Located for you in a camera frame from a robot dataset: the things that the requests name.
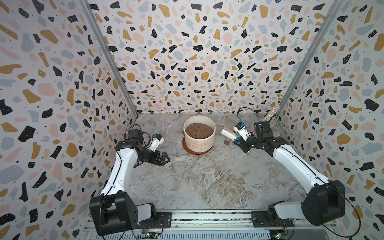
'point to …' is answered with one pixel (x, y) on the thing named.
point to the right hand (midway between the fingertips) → (236, 140)
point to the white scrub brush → (229, 134)
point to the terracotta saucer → (189, 150)
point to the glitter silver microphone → (271, 112)
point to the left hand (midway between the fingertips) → (162, 157)
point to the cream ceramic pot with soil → (199, 132)
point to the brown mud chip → (226, 142)
